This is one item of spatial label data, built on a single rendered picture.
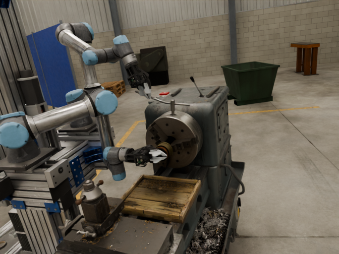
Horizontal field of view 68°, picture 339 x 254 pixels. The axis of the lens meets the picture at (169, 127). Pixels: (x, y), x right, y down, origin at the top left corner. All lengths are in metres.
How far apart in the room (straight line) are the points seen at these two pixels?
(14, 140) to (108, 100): 0.43
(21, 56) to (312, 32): 11.29
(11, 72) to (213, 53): 10.19
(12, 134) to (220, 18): 10.60
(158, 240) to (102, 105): 0.66
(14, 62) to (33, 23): 12.15
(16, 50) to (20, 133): 0.61
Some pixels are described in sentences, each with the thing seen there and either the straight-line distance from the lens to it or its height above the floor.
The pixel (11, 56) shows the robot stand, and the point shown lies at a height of 1.65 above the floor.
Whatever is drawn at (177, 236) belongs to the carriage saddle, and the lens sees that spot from 1.03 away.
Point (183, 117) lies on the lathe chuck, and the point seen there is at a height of 1.22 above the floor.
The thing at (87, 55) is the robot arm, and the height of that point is 1.61.
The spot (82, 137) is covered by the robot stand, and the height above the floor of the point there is 1.09.
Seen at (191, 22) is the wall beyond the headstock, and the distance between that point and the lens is 11.36.
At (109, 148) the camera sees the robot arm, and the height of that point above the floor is 1.12.
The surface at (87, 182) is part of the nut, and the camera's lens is 0.97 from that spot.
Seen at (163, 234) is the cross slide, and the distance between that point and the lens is 0.98.
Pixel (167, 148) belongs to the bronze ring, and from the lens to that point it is 1.29.
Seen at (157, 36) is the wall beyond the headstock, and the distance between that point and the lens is 11.52.
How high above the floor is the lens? 1.62
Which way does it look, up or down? 19 degrees down
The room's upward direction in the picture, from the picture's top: 8 degrees counter-clockwise
